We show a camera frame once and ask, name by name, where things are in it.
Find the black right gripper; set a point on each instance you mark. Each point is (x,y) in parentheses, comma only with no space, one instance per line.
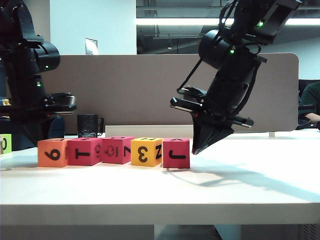
(232,87)

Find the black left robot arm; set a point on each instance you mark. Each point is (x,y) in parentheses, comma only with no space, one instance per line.
(15,37)

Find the red foam block rabbit print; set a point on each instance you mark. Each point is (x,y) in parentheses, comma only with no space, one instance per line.
(112,151)

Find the brown fabric desk divider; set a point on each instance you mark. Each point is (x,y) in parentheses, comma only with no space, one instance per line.
(125,87)

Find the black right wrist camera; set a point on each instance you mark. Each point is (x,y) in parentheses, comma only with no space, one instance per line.
(191,91)

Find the red foam block letter T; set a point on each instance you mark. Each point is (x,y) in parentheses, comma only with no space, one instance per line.
(83,153)

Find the yellow foam block digit three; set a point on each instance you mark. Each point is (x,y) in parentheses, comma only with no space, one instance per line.
(143,153)

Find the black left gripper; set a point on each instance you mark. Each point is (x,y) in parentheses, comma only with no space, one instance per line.
(27,100)

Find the black mug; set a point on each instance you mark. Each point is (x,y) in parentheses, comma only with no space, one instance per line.
(86,125)

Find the person in dark green shirt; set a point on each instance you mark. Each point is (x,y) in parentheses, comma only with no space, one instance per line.
(311,97)

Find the silver wall sign plate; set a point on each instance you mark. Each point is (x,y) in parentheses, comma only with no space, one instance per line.
(91,47)

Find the green foam block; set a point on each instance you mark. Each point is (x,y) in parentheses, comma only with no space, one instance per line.
(7,144)

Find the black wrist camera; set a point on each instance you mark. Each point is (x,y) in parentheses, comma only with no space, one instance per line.
(191,91)
(62,99)

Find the red foam block letter J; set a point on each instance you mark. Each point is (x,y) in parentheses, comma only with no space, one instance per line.
(176,156)

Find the white linear light strip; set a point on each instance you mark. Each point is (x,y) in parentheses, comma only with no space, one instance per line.
(175,22)

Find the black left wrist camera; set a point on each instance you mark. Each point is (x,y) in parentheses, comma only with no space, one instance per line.
(62,99)

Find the orange foam block digit six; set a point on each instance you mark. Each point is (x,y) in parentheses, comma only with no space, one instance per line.
(52,155)

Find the white divider bracket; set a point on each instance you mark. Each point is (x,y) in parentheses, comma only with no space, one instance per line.
(272,135)

